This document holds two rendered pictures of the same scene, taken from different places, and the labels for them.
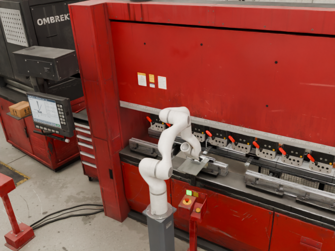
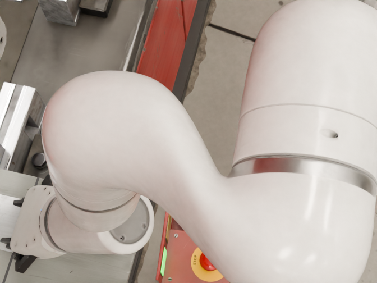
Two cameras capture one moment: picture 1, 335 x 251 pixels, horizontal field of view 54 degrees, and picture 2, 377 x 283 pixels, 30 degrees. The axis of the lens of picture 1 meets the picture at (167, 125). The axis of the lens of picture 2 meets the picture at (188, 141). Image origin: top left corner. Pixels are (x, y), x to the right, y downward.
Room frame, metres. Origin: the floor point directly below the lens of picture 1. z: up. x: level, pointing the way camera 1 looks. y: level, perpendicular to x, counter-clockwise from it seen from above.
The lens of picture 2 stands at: (2.21, 0.08, 2.08)
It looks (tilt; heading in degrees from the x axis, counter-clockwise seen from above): 70 degrees down; 258
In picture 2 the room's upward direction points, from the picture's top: 7 degrees counter-clockwise
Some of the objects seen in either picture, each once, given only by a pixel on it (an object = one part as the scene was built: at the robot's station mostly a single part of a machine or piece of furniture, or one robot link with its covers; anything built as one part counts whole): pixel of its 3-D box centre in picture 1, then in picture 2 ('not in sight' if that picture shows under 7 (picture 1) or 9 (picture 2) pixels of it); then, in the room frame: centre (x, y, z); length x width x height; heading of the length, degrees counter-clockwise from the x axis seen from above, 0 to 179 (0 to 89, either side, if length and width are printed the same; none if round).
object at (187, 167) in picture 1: (193, 164); (53, 239); (2.38, -0.21, 1.00); 0.26 x 0.18 x 0.01; 147
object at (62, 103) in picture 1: (52, 112); not in sight; (2.69, 1.02, 1.42); 0.45 x 0.12 x 0.36; 60
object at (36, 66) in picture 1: (53, 97); not in sight; (2.79, 1.02, 1.53); 0.51 x 0.25 x 0.85; 60
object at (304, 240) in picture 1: (310, 243); not in sight; (1.82, -1.07, 0.59); 0.15 x 0.02 x 0.07; 57
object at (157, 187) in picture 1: (152, 175); not in sight; (1.84, 0.12, 1.30); 0.19 x 0.12 x 0.24; 62
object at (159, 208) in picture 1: (158, 200); not in sight; (1.82, 0.09, 1.09); 0.19 x 0.19 x 0.18
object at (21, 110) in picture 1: (20, 108); not in sight; (3.68, 1.76, 1.04); 0.30 x 0.26 x 0.12; 49
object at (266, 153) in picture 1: (267, 146); not in sight; (2.20, -0.77, 1.26); 0.15 x 0.09 x 0.17; 57
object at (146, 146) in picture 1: (151, 148); not in sight; (2.81, 0.17, 0.92); 0.50 x 0.06 x 0.10; 57
